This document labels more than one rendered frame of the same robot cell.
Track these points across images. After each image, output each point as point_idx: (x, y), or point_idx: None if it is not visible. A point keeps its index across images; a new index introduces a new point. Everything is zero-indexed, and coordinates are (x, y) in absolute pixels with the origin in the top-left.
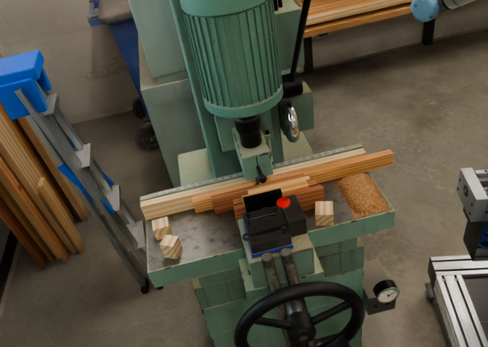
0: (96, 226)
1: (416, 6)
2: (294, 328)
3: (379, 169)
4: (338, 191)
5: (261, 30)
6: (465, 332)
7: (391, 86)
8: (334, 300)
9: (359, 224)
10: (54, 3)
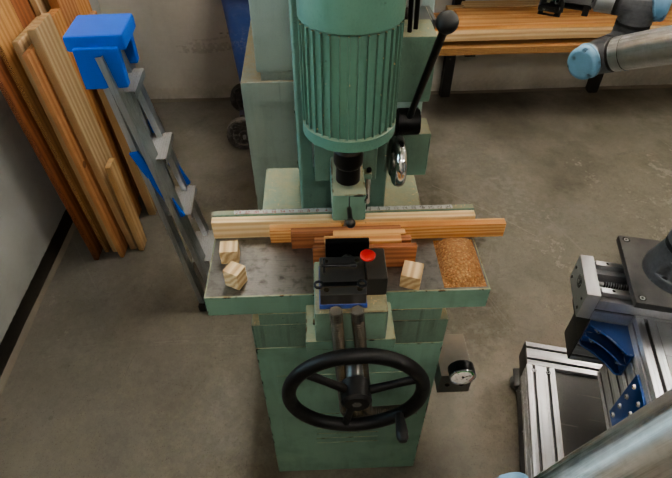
0: (163, 224)
1: (574, 59)
2: (349, 392)
3: None
4: (434, 253)
5: (381, 59)
6: (542, 431)
7: (535, 133)
8: None
9: (448, 295)
10: None
